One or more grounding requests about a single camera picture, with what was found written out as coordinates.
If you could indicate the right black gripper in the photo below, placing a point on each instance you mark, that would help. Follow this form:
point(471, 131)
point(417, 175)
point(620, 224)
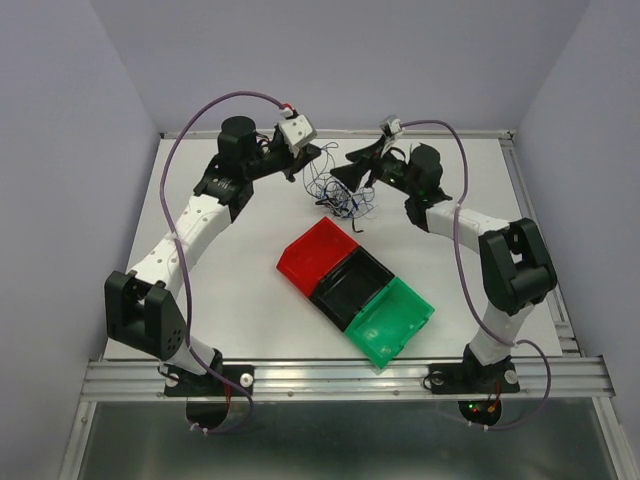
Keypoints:
point(351, 175)

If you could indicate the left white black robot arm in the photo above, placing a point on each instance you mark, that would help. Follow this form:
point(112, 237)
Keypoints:
point(141, 308)

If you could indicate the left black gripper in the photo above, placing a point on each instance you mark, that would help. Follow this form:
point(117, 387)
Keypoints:
point(293, 163)

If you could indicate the green plastic bin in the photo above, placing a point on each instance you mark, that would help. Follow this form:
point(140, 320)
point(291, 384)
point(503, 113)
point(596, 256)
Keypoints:
point(383, 327)

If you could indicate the red plastic bin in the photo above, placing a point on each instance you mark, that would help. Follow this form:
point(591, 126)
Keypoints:
point(312, 256)

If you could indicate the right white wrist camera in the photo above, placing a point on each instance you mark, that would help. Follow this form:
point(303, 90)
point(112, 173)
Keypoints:
point(391, 126)

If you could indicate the black plastic bin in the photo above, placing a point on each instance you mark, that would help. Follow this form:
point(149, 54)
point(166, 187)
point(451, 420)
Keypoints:
point(350, 286)

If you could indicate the aluminium front rail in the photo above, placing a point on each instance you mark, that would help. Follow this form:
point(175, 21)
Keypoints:
point(333, 380)

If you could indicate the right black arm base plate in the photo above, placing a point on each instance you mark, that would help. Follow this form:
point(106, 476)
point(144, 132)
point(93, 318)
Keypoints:
point(465, 378)

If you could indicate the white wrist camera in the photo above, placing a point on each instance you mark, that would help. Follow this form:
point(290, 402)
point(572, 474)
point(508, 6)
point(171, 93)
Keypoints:
point(297, 132)
point(391, 126)

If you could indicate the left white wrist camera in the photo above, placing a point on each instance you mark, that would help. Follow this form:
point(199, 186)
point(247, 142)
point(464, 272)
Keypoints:
point(297, 132)

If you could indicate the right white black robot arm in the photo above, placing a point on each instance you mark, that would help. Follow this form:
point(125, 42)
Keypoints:
point(516, 268)

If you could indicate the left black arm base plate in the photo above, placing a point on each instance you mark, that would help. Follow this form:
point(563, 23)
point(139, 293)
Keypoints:
point(182, 384)

